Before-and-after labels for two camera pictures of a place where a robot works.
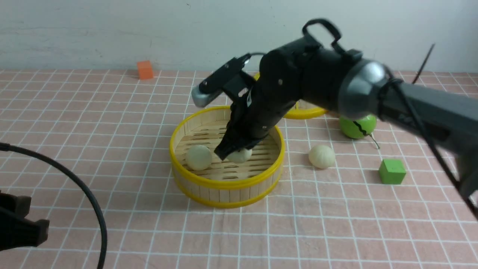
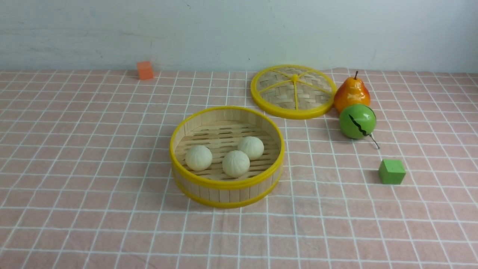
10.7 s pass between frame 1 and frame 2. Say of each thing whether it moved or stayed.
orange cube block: stayed
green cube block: stayed
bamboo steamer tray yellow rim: stayed
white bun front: moved
